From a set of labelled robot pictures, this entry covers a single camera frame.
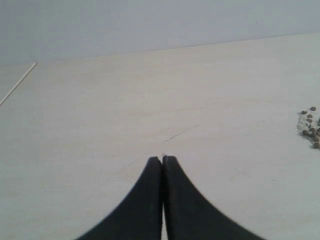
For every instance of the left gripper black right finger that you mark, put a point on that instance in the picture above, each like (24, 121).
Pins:
(189, 215)

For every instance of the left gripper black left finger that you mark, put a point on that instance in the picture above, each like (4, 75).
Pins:
(139, 215)

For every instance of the pile of brown beans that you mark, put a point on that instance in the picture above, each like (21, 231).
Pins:
(308, 125)

